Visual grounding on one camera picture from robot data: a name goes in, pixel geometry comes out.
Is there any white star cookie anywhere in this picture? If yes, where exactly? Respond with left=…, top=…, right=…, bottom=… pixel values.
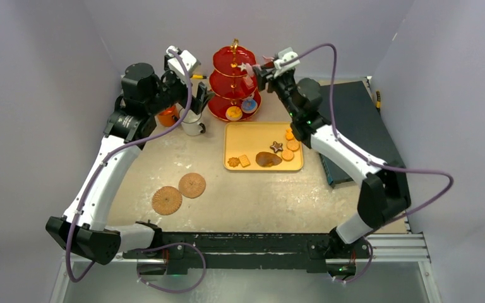
left=237, top=62, right=250, bottom=72

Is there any orange fish shaped cookie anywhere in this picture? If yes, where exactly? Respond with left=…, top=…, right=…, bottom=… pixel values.
left=285, top=128, right=295, bottom=141

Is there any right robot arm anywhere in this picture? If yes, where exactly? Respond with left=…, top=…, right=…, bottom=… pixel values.
left=246, top=64, right=411, bottom=257

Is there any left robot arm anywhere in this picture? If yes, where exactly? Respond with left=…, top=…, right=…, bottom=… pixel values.
left=45, top=59, right=207, bottom=264

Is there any red three-tier cake stand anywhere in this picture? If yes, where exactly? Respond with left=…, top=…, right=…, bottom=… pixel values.
left=208, top=39, right=261, bottom=122

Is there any white ribbed mug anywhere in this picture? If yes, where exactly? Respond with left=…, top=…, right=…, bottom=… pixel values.
left=181, top=110, right=207, bottom=136

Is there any yellow iced donut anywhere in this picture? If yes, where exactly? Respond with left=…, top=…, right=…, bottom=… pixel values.
left=225, top=106, right=243, bottom=121

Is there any pink cake slice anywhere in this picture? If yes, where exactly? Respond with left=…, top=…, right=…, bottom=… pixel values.
left=242, top=74, right=255, bottom=91

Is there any orange mug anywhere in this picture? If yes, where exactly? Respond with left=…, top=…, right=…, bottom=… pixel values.
left=157, top=105, right=179, bottom=128

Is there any blue iced donut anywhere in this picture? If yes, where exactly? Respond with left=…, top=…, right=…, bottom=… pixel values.
left=241, top=98, right=258, bottom=114

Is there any round orange cookie upper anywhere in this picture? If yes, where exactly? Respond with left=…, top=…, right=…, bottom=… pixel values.
left=286, top=140, right=301, bottom=152

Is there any round orange cookie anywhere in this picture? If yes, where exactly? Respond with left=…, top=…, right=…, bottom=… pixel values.
left=286, top=140, right=301, bottom=152
left=281, top=149, right=294, bottom=162

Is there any brown star cookie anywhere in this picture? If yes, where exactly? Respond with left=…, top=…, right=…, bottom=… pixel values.
left=270, top=141, right=284, bottom=153

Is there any yellow serving tray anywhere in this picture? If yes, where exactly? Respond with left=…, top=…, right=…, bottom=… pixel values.
left=223, top=122, right=304, bottom=172

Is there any round orange cookie lower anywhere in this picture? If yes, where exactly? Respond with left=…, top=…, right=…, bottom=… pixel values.
left=281, top=149, right=294, bottom=162

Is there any flower shaped cookie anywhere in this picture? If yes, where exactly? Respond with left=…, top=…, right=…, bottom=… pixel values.
left=227, top=157, right=241, bottom=167

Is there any square cracker biscuit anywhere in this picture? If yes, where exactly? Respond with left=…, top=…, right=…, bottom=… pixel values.
left=238, top=155, right=251, bottom=167

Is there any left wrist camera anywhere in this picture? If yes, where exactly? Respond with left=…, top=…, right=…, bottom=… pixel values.
left=165, top=45, right=201, bottom=80

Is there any yellow handled screwdriver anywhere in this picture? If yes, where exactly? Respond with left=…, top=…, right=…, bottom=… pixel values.
left=375, top=91, right=381, bottom=113

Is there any black base frame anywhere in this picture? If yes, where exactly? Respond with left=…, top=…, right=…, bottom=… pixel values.
left=123, top=232, right=370, bottom=275

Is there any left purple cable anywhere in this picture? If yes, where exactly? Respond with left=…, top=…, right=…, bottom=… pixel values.
left=65, top=49, right=207, bottom=294

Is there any purple cable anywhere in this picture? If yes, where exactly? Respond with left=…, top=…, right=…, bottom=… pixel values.
left=294, top=43, right=455, bottom=285
left=65, top=49, right=207, bottom=294

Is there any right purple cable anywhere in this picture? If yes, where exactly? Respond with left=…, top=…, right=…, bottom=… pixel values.
left=294, top=43, right=455, bottom=285

